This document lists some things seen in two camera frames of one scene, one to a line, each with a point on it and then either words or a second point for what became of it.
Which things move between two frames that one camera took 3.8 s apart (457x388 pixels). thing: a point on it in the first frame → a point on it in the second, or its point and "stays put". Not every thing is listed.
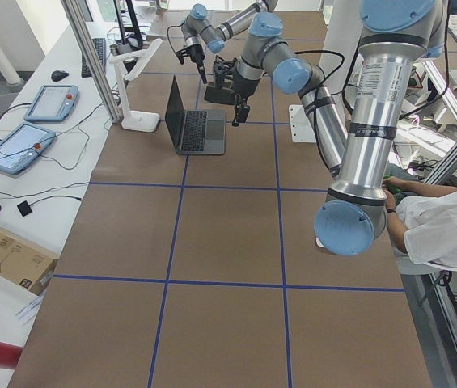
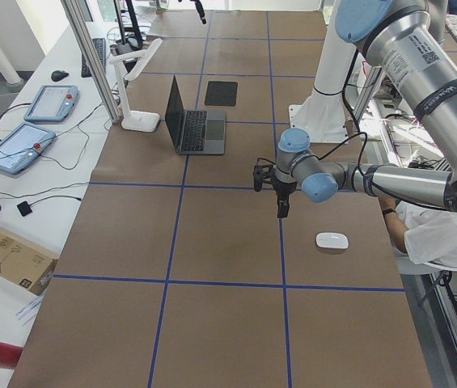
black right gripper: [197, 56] → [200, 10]
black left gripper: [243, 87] → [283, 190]
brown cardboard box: [12, 259] stays put
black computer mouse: [57, 75] stays put
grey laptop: [195, 132] stays put
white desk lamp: [135, 120] stays put
